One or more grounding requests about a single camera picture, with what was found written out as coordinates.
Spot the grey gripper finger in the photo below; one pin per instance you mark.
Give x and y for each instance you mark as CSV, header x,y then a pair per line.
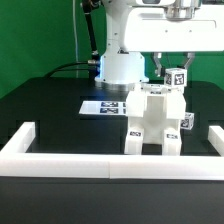
x,y
160,69
189,58

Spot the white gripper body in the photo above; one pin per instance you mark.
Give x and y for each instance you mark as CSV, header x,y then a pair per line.
x,y
148,28

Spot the white tagged cube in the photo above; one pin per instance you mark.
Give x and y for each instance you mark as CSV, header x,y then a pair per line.
x,y
188,122
175,77

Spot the white chair seat part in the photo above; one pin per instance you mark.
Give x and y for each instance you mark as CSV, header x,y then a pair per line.
x,y
153,127

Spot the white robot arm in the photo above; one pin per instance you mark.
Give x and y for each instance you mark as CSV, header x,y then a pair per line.
x,y
120,68

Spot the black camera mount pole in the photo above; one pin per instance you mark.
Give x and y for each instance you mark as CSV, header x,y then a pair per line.
x,y
88,6

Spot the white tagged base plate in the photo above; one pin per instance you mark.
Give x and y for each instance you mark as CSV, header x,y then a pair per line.
x,y
103,108

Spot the white U-shaped fence frame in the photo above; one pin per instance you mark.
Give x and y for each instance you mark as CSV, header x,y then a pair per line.
x,y
15,160

